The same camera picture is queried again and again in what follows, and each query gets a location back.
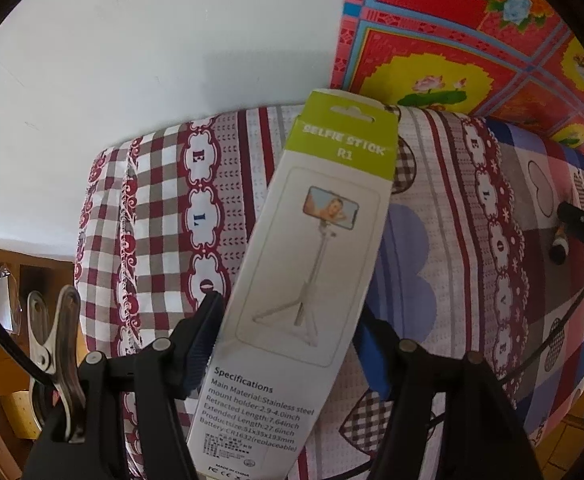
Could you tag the white paper in plastic sleeve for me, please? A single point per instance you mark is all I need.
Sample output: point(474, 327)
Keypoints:
point(4, 300)

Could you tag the red floral printed cloth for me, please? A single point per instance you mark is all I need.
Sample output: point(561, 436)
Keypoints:
point(446, 35)

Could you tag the metal spring clip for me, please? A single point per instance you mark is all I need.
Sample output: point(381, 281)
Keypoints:
point(54, 355)

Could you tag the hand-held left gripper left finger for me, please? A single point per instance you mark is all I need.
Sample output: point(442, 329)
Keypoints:
point(204, 345)

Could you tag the white green selfie stick box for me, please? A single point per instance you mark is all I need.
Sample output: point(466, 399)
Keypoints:
point(297, 285)

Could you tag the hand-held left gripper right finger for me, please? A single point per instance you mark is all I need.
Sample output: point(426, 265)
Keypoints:
point(374, 360)

